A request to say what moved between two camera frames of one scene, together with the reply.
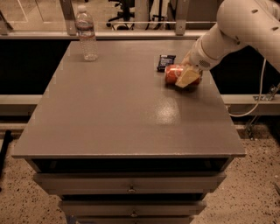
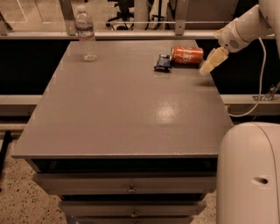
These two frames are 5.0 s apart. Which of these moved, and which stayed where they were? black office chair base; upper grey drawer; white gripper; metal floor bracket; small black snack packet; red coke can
Moved: white gripper; red coke can
Stayed: upper grey drawer; black office chair base; small black snack packet; metal floor bracket
